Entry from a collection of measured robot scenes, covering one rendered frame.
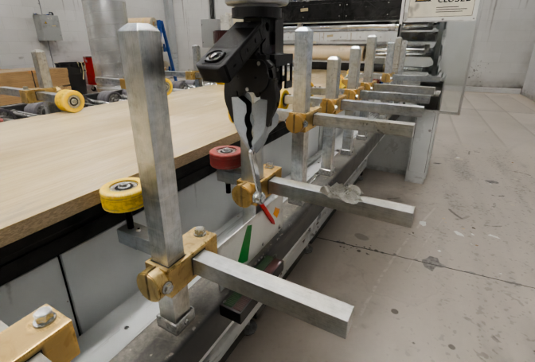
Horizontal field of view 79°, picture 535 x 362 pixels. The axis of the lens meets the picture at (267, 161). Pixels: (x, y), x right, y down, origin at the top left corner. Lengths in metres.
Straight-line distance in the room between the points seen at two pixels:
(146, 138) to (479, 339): 1.57
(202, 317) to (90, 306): 0.24
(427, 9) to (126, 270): 2.57
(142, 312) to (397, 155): 2.67
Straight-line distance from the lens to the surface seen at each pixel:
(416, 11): 2.83
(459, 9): 2.81
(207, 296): 0.66
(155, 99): 0.44
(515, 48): 9.39
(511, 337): 1.82
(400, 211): 0.64
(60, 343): 0.45
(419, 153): 2.97
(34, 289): 0.69
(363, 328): 1.60
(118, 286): 0.79
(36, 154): 0.92
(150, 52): 0.43
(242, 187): 0.66
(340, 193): 0.64
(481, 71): 9.31
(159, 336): 0.62
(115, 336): 0.76
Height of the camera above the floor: 1.15
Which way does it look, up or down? 21 degrees down
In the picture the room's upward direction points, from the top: straight up
